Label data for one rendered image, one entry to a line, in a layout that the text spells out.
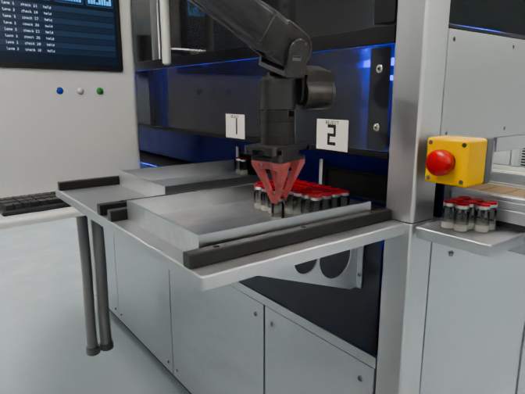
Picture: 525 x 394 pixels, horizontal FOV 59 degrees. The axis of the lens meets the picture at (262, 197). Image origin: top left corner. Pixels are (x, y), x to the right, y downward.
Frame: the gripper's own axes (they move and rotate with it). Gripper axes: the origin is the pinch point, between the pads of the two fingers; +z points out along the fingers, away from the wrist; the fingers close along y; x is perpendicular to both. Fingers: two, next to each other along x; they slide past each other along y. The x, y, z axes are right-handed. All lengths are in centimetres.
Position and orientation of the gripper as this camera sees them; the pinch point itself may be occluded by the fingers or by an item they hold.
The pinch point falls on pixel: (278, 197)
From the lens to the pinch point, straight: 78.7
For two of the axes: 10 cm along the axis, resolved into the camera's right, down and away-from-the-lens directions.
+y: 6.3, -1.9, 7.5
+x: -7.8, -1.4, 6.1
